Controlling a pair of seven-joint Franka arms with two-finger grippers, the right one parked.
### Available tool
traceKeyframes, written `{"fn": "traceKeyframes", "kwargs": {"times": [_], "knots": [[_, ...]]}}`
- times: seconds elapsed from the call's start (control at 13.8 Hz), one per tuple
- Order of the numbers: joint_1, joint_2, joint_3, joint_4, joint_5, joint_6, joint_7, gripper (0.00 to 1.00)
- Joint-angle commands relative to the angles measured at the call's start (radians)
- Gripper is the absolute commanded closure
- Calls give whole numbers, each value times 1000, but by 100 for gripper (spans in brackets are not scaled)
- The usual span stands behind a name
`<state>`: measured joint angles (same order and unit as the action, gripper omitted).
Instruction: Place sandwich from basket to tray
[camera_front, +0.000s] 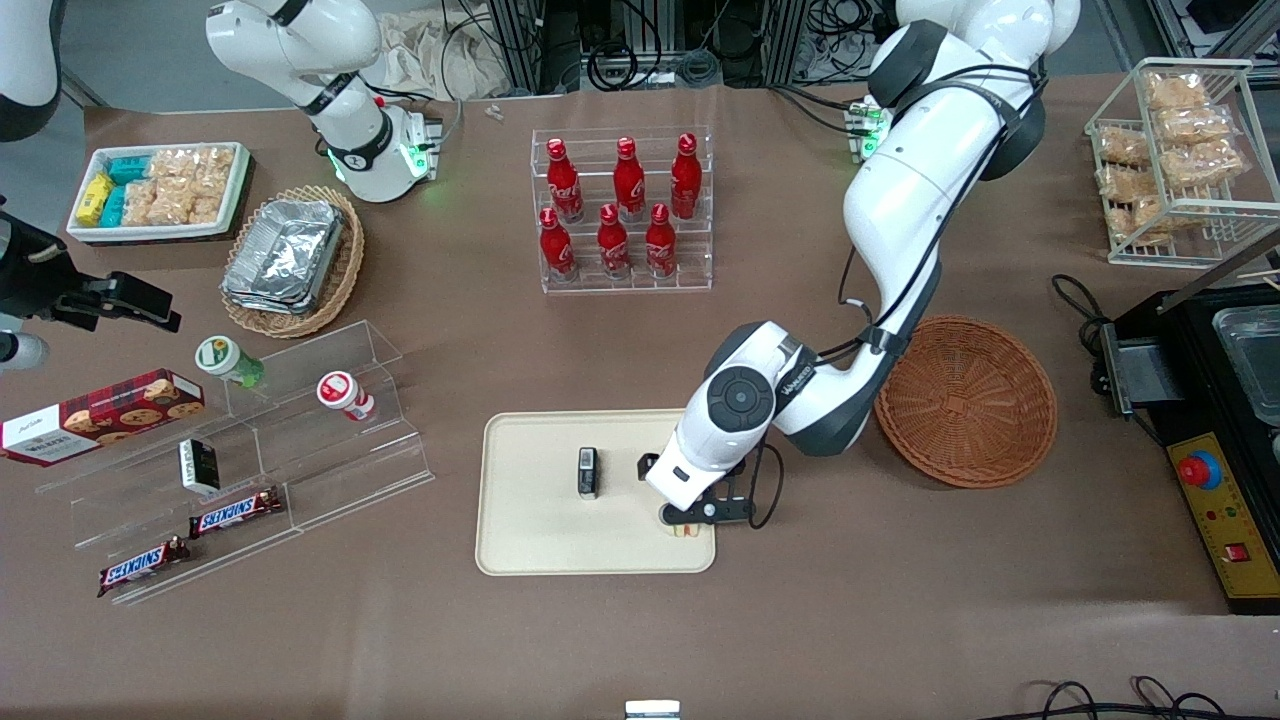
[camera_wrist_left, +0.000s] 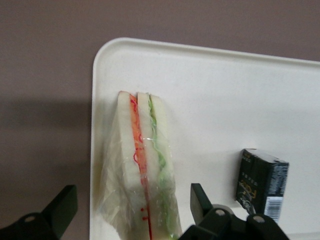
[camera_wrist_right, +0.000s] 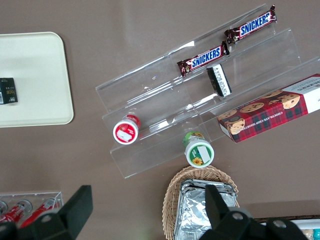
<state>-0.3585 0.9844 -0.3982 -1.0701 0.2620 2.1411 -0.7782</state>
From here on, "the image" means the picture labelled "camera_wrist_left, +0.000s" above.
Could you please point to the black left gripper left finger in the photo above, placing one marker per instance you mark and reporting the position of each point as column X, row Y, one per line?
column 37, row 225

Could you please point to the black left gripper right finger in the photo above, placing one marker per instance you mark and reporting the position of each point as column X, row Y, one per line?
column 237, row 228

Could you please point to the plastic-wrapped triangle sandwich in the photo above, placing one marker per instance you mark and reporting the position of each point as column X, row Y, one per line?
column 150, row 160

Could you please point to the cream plastic tray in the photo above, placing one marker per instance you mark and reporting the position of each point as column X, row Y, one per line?
column 225, row 100

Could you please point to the small black chocolate box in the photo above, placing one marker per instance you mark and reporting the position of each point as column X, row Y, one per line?
column 260, row 180

